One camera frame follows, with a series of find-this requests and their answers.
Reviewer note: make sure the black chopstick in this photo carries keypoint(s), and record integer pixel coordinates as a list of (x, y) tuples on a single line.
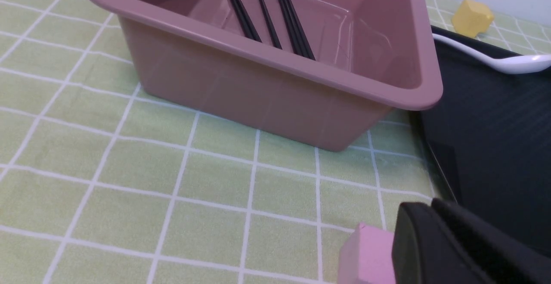
[(270, 26), (249, 28), (292, 34), (302, 41), (238, 16)]

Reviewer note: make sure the black plastic tray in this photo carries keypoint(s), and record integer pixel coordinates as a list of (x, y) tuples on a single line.
[(489, 137)]

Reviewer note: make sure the pink plastic bin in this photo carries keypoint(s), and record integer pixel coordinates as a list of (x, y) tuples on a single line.
[(371, 56)]

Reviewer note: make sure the pink foam block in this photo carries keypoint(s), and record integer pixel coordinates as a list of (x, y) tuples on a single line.
[(365, 257)]

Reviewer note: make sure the yellow foam cube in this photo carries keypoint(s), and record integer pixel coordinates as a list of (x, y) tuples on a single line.
[(472, 18)]

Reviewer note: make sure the white spoon left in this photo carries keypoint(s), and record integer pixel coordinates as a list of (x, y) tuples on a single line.
[(528, 64)]

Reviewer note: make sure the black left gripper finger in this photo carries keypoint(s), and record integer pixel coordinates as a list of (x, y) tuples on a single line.
[(443, 243)]

